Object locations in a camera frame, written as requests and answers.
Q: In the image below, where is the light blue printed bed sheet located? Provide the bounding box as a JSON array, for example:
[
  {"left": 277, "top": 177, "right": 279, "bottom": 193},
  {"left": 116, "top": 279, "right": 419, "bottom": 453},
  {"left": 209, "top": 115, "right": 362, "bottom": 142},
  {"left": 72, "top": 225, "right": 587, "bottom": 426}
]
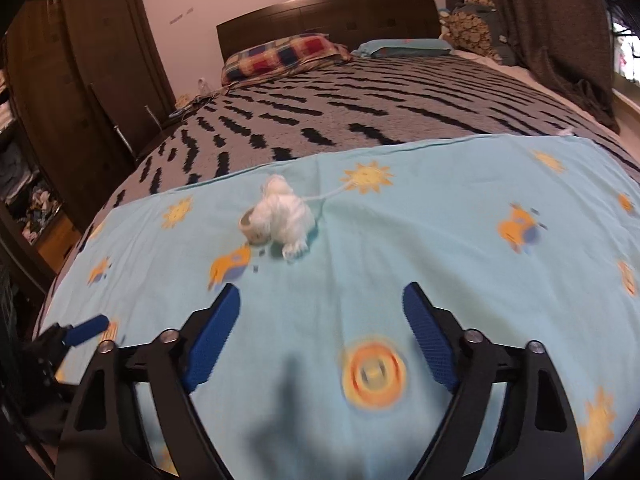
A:
[{"left": 35, "top": 132, "right": 640, "bottom": 480}]

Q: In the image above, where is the teal pillow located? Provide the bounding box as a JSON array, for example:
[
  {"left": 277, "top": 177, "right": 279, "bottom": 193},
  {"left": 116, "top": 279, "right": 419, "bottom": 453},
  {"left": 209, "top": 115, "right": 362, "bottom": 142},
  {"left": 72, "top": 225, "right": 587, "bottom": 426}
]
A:
[{"left": 350, "top": 37, "right": 453, "bottom": 59}]

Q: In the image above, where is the dark wooden headboard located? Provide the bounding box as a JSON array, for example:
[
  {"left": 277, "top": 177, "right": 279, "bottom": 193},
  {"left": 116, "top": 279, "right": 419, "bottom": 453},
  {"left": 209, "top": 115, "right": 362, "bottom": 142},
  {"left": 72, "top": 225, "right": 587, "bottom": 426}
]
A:
[{"left": 216, "top": 0, "right": 442, "bottom": 63}]

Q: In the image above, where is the brown curtain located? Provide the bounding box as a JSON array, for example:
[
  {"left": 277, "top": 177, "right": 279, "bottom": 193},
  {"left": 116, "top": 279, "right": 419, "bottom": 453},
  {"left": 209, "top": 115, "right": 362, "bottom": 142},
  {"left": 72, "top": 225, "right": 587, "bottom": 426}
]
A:
[{"left": 445, "top": 0, "right": 621, "bottom": 133}]

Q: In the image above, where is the orange wooden drawer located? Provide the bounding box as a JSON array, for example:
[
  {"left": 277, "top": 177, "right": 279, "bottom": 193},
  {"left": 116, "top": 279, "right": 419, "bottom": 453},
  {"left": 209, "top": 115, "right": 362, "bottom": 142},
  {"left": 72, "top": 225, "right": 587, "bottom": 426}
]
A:
[{"left": 35, "top": 210, "right": 83, "bottom": 261}]

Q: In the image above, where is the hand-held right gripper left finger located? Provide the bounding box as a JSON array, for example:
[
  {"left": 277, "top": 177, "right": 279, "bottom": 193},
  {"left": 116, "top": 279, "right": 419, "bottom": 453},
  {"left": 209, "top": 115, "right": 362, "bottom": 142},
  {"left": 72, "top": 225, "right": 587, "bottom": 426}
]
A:
[{"left": 54, "top": 282, "right": 242, "bottom": 480}]

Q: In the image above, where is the patterned plush cushion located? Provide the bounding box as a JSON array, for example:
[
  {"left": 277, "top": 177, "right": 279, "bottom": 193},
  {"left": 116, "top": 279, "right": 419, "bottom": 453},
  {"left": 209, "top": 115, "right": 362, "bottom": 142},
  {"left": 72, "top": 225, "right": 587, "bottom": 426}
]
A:
[{"left": 440, "top": 0, "right": 518, "bottom": 66}]

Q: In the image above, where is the shelf with folded clothes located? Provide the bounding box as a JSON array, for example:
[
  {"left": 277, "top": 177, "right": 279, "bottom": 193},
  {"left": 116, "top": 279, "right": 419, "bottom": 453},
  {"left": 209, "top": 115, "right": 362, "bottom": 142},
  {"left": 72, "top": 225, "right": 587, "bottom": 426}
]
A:
[{"left": 0, "top": 67, "right": 66, "bottom": 246}]

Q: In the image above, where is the dark wooden wardrobe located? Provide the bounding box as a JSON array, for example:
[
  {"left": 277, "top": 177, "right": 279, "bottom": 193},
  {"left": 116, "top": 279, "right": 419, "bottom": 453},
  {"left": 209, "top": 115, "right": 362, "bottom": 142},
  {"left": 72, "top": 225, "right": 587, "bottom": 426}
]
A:
[{"left": 5, "top": 0, "right": 176, "bottom": 233}]

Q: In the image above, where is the window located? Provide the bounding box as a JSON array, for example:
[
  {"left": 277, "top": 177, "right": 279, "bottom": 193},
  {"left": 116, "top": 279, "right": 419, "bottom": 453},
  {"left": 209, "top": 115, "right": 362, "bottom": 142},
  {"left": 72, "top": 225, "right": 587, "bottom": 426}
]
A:
[{"left": 595, "top": 0, "right": 640, "bottom": 83}]

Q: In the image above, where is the grey black patterned blanket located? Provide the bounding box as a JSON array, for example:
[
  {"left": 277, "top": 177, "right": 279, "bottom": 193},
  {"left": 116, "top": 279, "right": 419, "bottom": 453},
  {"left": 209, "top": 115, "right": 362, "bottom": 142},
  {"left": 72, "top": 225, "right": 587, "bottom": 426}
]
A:
[{"left": 80, "top": 52, "right": 640, "bottom": 256}]

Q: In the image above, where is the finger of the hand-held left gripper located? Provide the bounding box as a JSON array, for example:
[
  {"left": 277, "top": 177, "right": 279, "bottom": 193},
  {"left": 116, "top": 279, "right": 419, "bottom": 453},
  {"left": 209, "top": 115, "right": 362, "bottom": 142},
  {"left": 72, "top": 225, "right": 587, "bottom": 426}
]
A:
[{"left": 36, "top": 314, "right": 111, "bottom": 361}]

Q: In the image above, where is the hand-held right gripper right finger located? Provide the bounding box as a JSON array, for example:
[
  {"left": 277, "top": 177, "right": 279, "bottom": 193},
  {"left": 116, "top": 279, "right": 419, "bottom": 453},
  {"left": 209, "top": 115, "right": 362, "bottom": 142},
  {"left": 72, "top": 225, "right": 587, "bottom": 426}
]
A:
[{"left": 402, "top": 281, "right": 586, "bottom": 480}]

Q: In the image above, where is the red blue plaid pillow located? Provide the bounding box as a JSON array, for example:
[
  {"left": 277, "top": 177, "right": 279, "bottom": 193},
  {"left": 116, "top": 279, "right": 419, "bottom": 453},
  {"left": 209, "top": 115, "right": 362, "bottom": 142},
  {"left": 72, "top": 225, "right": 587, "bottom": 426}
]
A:
[{"left": 221, "top": 34, "right": 353, "bottom": 88}]

